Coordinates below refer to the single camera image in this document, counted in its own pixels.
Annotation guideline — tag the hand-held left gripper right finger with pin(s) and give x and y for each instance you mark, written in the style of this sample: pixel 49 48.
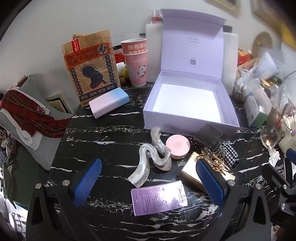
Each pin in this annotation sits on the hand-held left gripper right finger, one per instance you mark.
pixel 210 180

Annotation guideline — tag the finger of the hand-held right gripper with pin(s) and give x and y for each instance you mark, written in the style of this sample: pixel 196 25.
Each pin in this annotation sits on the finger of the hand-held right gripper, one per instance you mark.
pixel 277 176
pixel 291 154

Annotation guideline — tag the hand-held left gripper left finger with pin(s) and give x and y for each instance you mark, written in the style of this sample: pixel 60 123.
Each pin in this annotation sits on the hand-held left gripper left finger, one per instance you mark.
pixel 86 183

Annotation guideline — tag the gold metal hair clip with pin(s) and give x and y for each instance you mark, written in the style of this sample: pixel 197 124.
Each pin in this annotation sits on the gold metal hair clip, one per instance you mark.
pixel 212 160

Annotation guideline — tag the gold rectangular box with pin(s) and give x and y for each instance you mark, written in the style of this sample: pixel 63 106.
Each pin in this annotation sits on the gold rectangular box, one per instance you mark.
pixel 189 166

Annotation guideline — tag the black white gingham scrunchie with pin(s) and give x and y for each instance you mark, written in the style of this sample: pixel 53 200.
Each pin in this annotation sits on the black white gingham scrunchie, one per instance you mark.
pixel 231 153

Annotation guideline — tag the pink round compact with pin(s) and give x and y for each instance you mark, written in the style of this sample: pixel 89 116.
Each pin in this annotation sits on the pink round compact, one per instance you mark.
pixel 178 144

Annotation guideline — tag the purple card box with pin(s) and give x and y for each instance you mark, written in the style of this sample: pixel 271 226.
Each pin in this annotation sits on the purple card box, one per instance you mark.
pixel 157 199

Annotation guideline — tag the pearl white wavy hair claw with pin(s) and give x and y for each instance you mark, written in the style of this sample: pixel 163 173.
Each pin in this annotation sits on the pearl white wavy hair claw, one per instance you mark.
pixel 150 153

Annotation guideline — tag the lavender gift box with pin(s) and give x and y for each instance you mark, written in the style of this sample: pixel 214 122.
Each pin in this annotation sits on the lavender gift box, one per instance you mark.
pixel 185 97

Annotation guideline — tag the crumpled white tissue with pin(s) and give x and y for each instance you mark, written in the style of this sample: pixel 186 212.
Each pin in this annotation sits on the crumpled white tissue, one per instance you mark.
pixel 274 156

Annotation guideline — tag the white ceramic figurine mug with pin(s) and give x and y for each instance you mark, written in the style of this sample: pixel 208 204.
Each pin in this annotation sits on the white ceramic figurine mug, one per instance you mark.
pixel 289 136

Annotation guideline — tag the clear glass cup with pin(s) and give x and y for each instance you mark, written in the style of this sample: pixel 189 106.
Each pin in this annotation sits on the clear glass cup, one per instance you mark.
pixel 274 129

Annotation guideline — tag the metal spoon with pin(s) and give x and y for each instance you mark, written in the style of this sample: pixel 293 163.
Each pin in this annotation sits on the metal spoon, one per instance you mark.
pixel 281 115

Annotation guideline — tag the green white box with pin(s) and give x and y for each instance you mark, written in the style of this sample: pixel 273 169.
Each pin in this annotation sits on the green white box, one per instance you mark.
pixel 254 111

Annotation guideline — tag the gold lid jar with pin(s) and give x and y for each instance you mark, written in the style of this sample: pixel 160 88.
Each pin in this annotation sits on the gold lid jar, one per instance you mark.
pixel 268 83

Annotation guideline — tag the glass jar with dark contents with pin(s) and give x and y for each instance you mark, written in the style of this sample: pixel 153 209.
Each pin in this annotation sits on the glass jar with dark contents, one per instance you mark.
pixel 239 92

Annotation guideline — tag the pink blue power bank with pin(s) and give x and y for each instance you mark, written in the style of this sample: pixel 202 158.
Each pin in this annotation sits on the pink blue power bank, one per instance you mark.
pixel 108 102

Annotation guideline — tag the red plaid scarf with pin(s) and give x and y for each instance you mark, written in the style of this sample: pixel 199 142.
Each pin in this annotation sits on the red plaid scarf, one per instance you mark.
pixel 34 115

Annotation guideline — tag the wooden framed board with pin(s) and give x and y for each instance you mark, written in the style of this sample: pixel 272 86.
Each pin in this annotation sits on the wooden framed board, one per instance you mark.
pixel 60 102

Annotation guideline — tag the clear plastic bag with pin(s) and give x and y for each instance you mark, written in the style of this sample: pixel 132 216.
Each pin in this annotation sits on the clear plastic bag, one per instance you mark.
pixel 249 78

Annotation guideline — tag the white paper leaflet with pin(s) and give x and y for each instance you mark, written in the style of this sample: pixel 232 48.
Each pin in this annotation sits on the white paper leaflet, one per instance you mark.
pixel 269 64

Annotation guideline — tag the red carton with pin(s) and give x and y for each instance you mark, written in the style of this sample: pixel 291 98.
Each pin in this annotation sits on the red carton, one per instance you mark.
pixel 244 58

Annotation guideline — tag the white foam block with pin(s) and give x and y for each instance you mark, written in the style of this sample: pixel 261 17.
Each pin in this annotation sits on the white foam block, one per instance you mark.
pixel 153 46
pixel 230 58

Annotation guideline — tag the round woven straw mat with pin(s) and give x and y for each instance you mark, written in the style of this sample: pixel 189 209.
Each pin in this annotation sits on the round woven straw mat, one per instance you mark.
pixel 266 42

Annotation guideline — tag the brown printed paper bag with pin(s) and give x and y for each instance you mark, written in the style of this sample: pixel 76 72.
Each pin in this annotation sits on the brown printed paper bag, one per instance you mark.
pixel 90 67

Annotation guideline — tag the small white container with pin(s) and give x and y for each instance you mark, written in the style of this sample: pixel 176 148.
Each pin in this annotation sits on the small white container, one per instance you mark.
pixel 121 69

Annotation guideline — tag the pink panda paper cup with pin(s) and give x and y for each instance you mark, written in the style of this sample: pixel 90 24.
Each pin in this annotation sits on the pink panda paper cup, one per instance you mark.
pixel 137 69

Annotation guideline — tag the small black box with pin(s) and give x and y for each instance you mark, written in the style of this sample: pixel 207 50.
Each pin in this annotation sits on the small black box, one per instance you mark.
pixel 227 29

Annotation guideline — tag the framed painting with yellow pot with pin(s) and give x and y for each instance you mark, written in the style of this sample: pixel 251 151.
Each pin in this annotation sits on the framed painting with yellow pot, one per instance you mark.
pixel 272 14

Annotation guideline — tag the red paper cup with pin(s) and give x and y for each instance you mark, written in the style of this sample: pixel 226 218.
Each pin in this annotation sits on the red paper cup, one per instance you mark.
pixel 134 47

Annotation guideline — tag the clear bottle with red band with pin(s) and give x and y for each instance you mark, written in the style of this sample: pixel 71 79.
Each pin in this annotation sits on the clear bottle with red band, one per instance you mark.
pixel 156 16

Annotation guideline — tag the gold picture frame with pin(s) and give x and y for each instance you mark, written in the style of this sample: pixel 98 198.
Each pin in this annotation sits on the gold picture frame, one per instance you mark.
pixel 227 7

